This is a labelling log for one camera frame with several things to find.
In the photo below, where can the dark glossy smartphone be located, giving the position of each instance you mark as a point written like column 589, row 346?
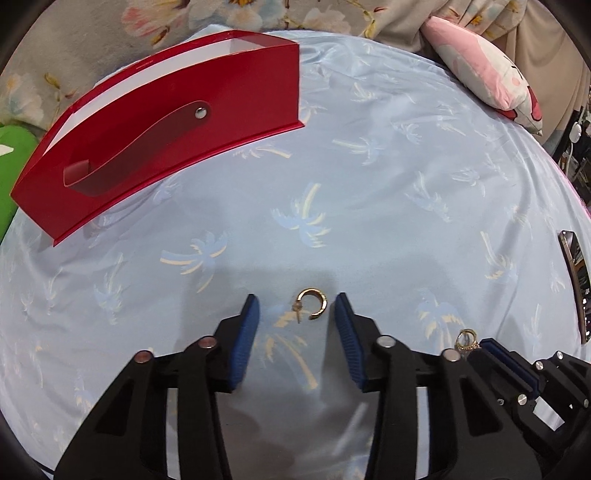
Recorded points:
column 579, row 286

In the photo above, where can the light blue palm print sheet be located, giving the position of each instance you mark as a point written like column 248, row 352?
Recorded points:
column 392, row 207

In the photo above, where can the gold hoop earring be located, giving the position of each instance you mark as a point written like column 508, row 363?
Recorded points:
column 461, row 344
column 325, row 302

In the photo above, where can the white plug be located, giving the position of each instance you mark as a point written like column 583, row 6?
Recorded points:
column 575, row 131

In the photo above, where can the pink printed pillow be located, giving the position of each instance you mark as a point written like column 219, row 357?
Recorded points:
column 485, row 74

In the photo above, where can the beige curtain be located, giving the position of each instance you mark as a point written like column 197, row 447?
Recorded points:
column 545, row 50

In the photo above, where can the green cushion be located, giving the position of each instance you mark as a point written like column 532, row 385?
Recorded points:
column 11, row 175

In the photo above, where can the red box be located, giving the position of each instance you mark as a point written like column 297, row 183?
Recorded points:
column 231, row 101

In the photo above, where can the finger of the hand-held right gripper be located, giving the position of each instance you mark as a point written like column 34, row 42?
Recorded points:
column 501, row 383
column 517, row 369

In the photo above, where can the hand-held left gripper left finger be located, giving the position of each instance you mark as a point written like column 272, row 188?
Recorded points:
column 244, row 344

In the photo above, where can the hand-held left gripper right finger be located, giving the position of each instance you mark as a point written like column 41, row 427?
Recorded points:
column 348, row 346

